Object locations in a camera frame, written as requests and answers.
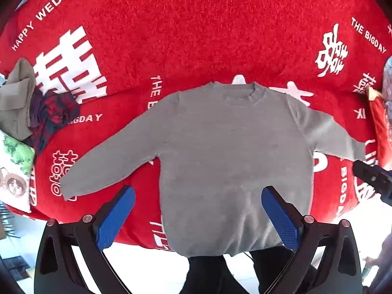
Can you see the blue grey cloth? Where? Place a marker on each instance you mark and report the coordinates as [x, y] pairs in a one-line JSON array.
[[388, 76]]

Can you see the red printed blanket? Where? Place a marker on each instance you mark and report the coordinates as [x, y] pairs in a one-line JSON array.
[[183, 36]]

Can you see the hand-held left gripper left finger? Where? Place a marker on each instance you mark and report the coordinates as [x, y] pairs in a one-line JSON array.
[[115, 219]]

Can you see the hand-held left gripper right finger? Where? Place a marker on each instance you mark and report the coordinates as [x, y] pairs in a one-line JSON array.
[[281, 219]]

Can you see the olive grey folded garment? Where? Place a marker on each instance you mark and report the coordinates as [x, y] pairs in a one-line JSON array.
[[15, 101]]

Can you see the person's black pants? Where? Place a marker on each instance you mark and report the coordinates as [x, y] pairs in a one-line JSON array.
[[214, 275]]

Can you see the dark red plaid cloth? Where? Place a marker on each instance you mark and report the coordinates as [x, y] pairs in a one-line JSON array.
[[52, 111]]

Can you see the cartoon print pillow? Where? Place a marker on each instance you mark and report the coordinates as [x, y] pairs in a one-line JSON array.
[[15, 174]]

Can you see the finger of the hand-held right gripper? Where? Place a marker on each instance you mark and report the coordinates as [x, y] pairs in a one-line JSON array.
[[372, 179]]

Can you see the red cushion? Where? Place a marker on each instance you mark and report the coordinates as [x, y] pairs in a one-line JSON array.
[[382, 128]]

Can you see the grey knit sweater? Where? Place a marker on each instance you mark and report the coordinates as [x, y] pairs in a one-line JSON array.
[[220, 159]]

